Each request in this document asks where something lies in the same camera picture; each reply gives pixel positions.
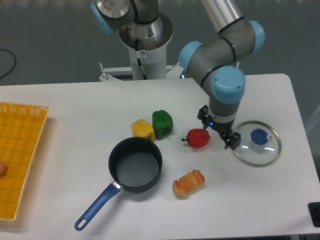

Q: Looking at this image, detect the yellow woven plastic basket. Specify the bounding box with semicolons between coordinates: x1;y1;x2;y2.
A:
0;102;49;222

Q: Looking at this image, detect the red toy bell pepper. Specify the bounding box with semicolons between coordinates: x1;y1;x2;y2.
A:
181;128;211;149

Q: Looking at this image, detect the black cable on floor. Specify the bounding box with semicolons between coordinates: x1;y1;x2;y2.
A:
0;48;17;80

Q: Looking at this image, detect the dark saucepan with blue handle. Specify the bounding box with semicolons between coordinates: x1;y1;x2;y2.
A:
74;136;163;231

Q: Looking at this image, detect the round peach object in basket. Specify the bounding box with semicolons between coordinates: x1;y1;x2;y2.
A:
0;161;7;177

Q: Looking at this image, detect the black device at table edge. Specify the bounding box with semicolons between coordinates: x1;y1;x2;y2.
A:
308;202;320;228

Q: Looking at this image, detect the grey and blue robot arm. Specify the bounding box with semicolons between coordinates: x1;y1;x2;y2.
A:
90;0;265;150

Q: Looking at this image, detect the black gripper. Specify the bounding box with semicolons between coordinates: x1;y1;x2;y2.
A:
197;105;242;150

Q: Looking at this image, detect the toy salmon sushi piece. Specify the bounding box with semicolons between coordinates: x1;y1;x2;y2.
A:
172;169;206;199

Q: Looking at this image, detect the green toy bell pepper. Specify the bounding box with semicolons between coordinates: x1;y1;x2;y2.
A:
152;109;174;140

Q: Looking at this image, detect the glass lid with blue knob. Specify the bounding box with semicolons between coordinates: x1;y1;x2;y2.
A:
233;120;282;167

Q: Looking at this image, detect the yellow toy bell pepper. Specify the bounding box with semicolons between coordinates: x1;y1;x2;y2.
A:
131;119;156;141

